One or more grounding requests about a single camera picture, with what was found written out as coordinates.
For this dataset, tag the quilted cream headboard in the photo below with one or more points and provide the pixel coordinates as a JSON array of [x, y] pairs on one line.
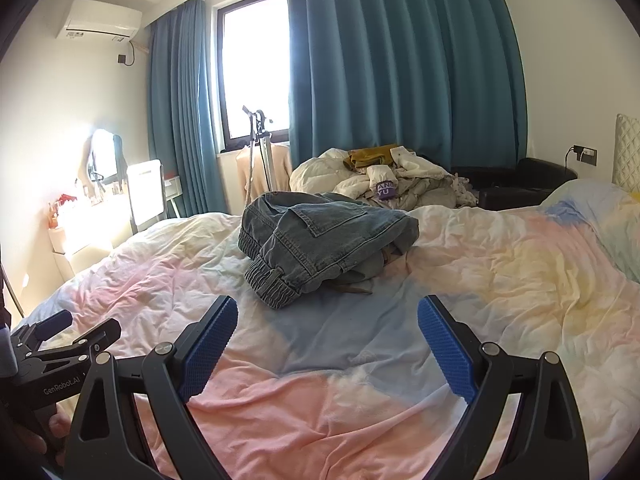
[[627, 155]]

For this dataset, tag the red decoration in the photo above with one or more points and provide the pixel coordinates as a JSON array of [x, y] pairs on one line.
[[62, 202]]

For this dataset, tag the dark framed window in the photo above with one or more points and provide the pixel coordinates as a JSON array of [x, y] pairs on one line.
[[255, 60]]

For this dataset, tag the white down jacket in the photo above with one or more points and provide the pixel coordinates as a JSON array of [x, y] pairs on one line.
[[320, 170]]

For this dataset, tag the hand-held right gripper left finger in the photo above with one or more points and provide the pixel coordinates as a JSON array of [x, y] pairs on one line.
[[210, 355]]

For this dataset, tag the wide teal curtain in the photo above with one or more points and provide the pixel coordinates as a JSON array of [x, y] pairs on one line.
[[400, 60]]

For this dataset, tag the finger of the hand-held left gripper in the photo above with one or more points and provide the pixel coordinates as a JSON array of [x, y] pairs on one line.
[[50, 322], [97, 335]]

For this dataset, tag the white side table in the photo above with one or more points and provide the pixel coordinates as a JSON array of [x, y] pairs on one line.
[[172, 187]]

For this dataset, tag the person's left hand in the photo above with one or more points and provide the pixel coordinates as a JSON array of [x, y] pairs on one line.
[[52, 427]]

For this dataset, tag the white air conditioner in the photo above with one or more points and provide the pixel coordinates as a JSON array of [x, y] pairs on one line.
[[100, 20]]

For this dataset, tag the mustard yellow garment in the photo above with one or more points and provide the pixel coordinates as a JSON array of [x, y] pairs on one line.
[[370, 157]]

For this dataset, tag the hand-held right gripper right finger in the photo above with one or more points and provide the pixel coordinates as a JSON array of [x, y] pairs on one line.
[[445, 355]]

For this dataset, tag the pastel pillow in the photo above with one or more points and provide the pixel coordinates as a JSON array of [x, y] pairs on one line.
[[610, 220]]

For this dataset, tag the narrow teal curtain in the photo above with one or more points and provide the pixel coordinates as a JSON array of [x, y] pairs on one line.
[[185, 110]]

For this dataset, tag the white chair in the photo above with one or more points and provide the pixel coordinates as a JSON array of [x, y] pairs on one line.
[[145, 185]]

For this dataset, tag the vanity mirror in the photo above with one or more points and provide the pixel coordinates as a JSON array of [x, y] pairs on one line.
[[104, 152]]

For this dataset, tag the grey garment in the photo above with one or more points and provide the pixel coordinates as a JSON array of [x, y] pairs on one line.
[[425, 192]]

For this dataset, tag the pastel duvet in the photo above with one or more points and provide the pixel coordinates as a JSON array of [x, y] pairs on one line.
[[500, 285]]

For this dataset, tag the black armchair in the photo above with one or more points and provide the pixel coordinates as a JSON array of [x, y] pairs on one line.
[[525, 180]]

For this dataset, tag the white vanity desk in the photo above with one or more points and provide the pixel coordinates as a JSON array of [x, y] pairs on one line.
[[90, 225]]

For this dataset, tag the wall socket with plug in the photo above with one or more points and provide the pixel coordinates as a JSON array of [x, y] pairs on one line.
[[587, 154]]

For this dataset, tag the blue denim jeans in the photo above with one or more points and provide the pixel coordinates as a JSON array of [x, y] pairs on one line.
[[320, 240]]

